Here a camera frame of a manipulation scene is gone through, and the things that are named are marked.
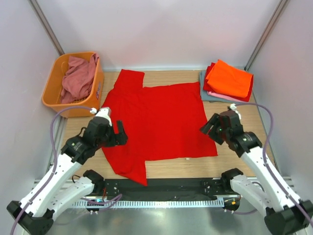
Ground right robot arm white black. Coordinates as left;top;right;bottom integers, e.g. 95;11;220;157
201;109;313;235

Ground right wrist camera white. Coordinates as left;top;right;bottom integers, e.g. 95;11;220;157
227;103;242;120

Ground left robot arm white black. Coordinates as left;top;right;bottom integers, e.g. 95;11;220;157
7;117;128;235

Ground folded orange shirt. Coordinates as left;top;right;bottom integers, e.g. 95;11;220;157
206;60;253;97

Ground folded red shirt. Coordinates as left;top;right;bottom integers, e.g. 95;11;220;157
203;63;253;102

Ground pink crumpled shirt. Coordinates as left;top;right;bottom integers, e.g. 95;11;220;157
61;53;99;104

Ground folded pink shirt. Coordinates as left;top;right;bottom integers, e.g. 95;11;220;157
207;92;241;102

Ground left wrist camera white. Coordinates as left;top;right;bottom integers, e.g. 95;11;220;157
89;107;112;126

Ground aluminium rail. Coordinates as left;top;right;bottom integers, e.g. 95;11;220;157
279;176;294;188

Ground left corner aluminium profile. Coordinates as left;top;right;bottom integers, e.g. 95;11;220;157
28;0;64;55

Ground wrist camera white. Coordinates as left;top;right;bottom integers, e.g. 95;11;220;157
89;107;112;126
227;103;242;120

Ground corner aluminium profile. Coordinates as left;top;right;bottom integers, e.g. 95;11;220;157
28;0;64;55
244;0;290;71

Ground slotted cable duct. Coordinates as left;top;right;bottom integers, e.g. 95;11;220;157
70;198;224;209

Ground orange plastic basket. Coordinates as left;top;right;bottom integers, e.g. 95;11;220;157
42;51;104;118

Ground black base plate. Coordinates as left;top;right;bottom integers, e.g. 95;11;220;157
105;178;238;202

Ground red t shirt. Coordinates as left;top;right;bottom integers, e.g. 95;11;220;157
102;70;218;186

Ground right corner aluminium profile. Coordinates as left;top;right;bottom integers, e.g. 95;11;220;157
244;0;290;71

